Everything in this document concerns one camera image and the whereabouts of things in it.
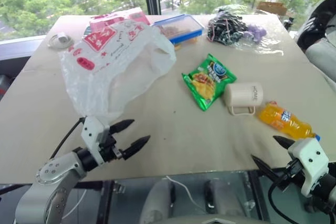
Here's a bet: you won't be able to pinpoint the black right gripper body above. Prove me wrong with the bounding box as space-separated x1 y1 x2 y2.
275 158 307 191

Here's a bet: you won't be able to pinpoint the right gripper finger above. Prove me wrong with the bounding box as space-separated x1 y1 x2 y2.
272 135 295 152
251 154 279 183

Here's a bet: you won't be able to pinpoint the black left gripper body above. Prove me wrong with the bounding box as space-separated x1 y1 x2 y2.
97 126 124 163

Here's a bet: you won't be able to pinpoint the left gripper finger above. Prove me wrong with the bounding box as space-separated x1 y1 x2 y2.
109 119 135 134
122 135 151 161

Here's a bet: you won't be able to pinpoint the orange soda bottle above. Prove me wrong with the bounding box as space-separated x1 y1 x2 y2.
257 100 322 142

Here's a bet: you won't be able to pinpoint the white plastic bag red print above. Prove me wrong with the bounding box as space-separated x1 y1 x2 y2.
58 11 177 124

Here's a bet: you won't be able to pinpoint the grey rounded shape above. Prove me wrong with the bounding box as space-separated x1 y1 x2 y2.
138 177 177 224

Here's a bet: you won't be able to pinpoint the cream plastic mug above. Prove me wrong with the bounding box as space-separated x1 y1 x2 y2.
223 82 264 116

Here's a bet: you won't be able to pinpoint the green snack packet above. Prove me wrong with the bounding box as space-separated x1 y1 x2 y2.
181 53 238 112

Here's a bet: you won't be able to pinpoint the grey trouser leg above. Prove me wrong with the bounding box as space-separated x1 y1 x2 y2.
305 36 336 91

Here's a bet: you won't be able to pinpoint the yellow item under container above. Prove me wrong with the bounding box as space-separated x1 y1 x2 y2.
173 37 200 51

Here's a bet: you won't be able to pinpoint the pink printed package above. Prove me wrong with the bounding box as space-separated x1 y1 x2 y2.
88 8 151 34

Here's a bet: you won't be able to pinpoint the clear container blue lid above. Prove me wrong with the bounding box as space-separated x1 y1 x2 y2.
151 14 205 46

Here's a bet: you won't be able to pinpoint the purple small object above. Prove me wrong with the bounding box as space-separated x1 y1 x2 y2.
246 24 268 44

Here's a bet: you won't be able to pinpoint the small black object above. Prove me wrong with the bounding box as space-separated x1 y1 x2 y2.
282 17 294 33

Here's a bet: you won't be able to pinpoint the black shoe white stripes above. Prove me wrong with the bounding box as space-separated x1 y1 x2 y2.
296 0 336 52

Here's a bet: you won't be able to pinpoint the clear bag of black clips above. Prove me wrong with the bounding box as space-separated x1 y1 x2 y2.
205 4 285 56

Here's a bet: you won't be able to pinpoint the brown cardboard box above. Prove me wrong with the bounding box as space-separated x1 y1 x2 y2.
255 0 288 17

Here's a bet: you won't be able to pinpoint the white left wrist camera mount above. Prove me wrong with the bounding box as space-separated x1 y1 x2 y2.
80 115 111 166

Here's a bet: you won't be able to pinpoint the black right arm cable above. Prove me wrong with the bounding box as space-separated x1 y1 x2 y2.
267 178 291 221

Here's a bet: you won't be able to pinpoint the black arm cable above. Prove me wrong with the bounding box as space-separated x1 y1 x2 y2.
267 178 291 221
49 117 86 159

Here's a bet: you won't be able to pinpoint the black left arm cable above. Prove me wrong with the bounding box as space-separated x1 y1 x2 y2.
49 117 86 159

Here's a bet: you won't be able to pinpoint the thin white cable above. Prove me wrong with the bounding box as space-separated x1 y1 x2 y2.
165 175 207 212

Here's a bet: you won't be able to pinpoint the white charger with cable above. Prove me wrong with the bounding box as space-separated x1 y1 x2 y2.
47 31 75 50

